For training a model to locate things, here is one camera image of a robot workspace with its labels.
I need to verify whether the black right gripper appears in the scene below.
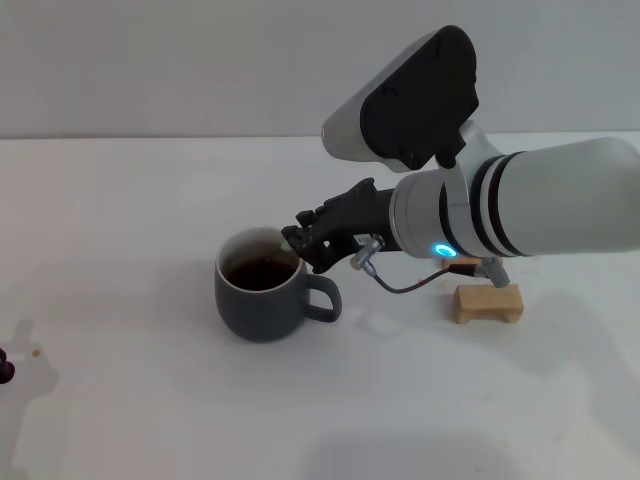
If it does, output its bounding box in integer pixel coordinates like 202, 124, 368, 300
280, 176, 399, 274

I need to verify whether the dark grey ceramic coffee cup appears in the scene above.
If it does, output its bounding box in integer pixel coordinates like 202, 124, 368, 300
214, 226, 344, 344

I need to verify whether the orange-brown wooden block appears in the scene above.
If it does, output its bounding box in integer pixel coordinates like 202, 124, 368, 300
440, 256, 482, 272

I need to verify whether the light wooden notched block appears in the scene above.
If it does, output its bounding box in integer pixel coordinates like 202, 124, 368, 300
452, 283, 525, 325

